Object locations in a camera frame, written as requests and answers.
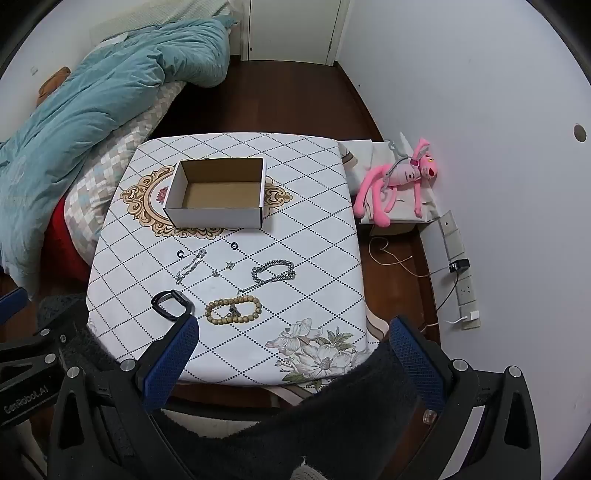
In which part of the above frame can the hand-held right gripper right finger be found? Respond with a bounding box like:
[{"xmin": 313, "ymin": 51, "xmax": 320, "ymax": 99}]
[{"xmin": 388, "ymin": 315, "xmax": 542, "ymax": 480}]

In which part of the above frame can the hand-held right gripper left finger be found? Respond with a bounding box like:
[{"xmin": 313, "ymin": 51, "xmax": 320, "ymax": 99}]
[{"xmin": 48, "ymin": 311, "xmax": 200, "ymax": 480}]

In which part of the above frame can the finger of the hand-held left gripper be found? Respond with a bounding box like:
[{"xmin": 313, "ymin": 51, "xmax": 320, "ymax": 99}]
[
  {"xmin": 0, "ymin": 327, "xmax": 66, "ymax": 370},
  {"xmin": 0, "ymin": 286, "xmax": 29, "ymax": 325}
]

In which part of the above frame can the wooden bead bracelet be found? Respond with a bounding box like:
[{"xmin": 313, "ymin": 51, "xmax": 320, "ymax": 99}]
[{"xmin": 204, "ymin": 296, "xmax": 263, "ymax": 325}]

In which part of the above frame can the black wristband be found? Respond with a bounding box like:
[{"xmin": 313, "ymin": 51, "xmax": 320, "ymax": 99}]
[{"xmin": 151, "ymin": 290, "xmax": 195, "ymax": 320}]

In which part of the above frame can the thick silver chain bracelet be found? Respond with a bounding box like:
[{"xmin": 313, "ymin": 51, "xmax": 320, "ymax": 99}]
[{"xmin": 237, "ymin": 260, "xmax": 296, "ymax": 295}]

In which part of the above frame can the cardboard box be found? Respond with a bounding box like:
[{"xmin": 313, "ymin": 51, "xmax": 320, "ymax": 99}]
[{"xmin": 163, "ymin": 158, "xmax": 269, "ymax": 229}]

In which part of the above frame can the red cloth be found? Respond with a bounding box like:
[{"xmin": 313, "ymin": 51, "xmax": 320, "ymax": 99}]
[{"xmin": 44, "ymin": 198, "xmax": 93, "ymax": 282}]

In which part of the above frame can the white power strip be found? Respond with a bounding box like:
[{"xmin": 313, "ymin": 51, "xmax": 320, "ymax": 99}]
[{"xmin": 438, "ymin": 210, "xmax": 481, "ymax": 330}]

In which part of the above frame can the black fleece clothing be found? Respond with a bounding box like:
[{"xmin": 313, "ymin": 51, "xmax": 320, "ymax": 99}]
[{"xmin": 37, "ymin": 295, "xmax": 444, "ymax": 480}]

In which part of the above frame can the checked bed sheet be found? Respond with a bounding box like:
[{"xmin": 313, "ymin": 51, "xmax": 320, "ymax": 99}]
[{"xmin": 62, "ymin": 80, "xmax": 185, "ymax": 268}]

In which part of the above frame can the diamond patterned tablecloth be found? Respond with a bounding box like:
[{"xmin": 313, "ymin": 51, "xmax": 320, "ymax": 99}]
[{"xmin": 85, "ymin": 132, "xmax": 387, "ymax": 386}]

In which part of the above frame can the pink plush toy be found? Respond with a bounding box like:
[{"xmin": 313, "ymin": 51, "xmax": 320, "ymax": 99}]
[{"xmin": 353, "ymin": 137, "xmax": 438, "ymax": 228}]

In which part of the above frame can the white cloth bag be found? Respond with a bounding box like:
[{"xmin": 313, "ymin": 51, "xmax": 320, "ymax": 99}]
[{"xmin": 339, "ymin": 131, "xmax": 441, "ymax": 227}]

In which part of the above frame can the light blue quilt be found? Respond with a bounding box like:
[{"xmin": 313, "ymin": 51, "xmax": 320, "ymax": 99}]
[{"xmin": 0, "ymin": 16, "xmax": 236, "ymax": 287}]

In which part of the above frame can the grey clothes hanger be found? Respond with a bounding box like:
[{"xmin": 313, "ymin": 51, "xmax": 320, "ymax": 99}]
[{"xmin": 382, "ymin": 140, "xmax": 416, "ymax": 185}]

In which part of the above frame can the brown pillow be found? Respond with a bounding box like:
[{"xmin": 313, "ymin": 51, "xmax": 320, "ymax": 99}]
[{"xmin": 38, "ymin": 67, "xmax": 71, "ymax": 103}]

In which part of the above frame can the white door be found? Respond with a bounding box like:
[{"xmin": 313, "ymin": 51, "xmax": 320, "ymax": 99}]
[{"xmin": 248, "ymin": 0, "xmax": 343, "ymax": 66}]

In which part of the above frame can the thin black cable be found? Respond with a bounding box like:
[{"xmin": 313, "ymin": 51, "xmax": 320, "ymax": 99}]
[{"xmin": 422, "ymin": 270, "xmax": 461, "ymax": 333}]

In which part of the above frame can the thin white cable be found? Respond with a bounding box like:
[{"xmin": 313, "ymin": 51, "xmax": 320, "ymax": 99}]
[{"xmin": 368, "ymin": 236, "xmax": 451, "ymax": 278}]

